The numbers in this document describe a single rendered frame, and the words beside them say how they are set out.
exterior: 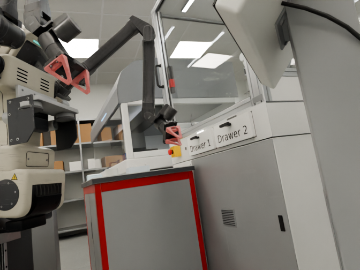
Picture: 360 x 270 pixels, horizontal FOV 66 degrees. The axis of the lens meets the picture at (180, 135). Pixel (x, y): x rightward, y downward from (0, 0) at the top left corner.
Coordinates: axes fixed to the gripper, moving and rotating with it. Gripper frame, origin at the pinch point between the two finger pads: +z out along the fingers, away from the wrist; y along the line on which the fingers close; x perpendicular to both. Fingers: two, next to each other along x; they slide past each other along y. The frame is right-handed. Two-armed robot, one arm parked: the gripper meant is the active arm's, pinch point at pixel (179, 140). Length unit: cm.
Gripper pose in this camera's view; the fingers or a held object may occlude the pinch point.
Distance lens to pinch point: 120.4
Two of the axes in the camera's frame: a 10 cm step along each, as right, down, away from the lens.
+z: 5.2, 4.3, -7.4
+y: -0.8, 8.9, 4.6
